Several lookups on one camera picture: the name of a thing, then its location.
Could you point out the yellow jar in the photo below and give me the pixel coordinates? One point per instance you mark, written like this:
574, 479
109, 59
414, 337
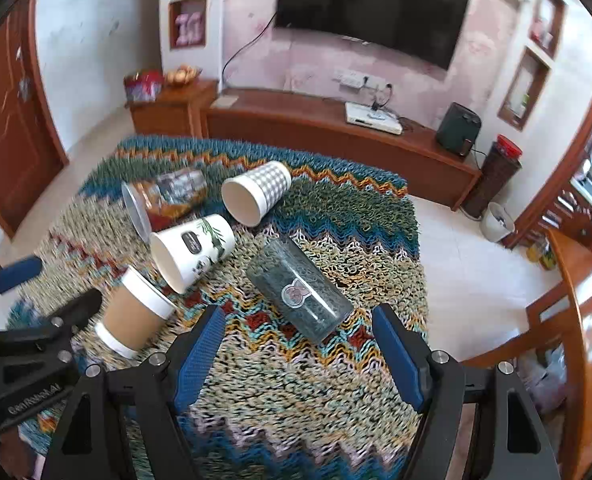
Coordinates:
543, 255

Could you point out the white waste bin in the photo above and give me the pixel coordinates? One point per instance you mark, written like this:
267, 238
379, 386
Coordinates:
495, 222

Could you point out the red gift box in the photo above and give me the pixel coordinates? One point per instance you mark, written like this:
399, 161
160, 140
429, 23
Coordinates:
143, 87

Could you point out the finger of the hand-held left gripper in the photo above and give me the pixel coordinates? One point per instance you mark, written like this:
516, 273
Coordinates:
78, 307
18, 272

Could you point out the small wooden side cabinet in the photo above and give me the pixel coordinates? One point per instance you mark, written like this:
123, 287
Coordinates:
171, 110

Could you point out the wooden display cabinet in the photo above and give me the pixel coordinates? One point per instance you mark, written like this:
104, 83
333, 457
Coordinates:
575, 210

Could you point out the wicker bin with red lid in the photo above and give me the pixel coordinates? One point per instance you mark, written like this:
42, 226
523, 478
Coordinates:
495, 175

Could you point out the fruit bowl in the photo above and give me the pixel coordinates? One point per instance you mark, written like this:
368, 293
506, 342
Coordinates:
182, 76

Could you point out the brown paper cup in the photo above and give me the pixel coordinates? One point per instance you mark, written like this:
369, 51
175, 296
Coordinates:
128, 317

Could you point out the colourful zigzag knitted blanket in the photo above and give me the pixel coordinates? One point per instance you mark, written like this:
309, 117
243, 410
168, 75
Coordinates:
276, 385

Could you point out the white panda print paper cup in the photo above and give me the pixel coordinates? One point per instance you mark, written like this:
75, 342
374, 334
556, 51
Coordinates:
201, 245

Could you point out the pink shelf ornament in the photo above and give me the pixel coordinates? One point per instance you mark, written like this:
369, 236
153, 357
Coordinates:
190, 29

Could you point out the black flat television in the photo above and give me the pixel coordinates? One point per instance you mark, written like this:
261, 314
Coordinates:
365, 5

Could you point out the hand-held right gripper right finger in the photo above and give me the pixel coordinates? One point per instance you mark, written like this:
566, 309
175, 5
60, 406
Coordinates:
398, 360

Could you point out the clear plastic cup with lid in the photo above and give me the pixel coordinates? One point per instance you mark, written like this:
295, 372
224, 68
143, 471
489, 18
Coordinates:
171, 195

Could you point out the white wall power strip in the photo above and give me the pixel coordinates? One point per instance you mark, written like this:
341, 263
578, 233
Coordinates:
351, 79

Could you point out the black countertop appliance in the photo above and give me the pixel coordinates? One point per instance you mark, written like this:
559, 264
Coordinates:
456, 127

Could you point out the plastic bag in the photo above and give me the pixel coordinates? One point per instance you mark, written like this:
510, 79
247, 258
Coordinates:
543, 382

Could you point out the long wooden television cabinet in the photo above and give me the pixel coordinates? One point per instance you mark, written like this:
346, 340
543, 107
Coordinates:
326, 145

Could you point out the white set-top box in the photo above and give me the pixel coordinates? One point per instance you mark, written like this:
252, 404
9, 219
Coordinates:
370, 119

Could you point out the wooden chair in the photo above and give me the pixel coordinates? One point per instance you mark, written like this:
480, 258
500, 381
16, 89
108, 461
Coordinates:
588, 340

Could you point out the checkered paper cup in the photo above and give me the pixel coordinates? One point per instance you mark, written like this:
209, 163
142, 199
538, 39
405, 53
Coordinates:
263, 185

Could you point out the brown wooden door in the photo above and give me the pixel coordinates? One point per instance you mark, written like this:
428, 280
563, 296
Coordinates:
11, 125

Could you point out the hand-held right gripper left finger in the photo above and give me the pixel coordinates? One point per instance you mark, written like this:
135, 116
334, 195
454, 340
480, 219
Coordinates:
198, 360

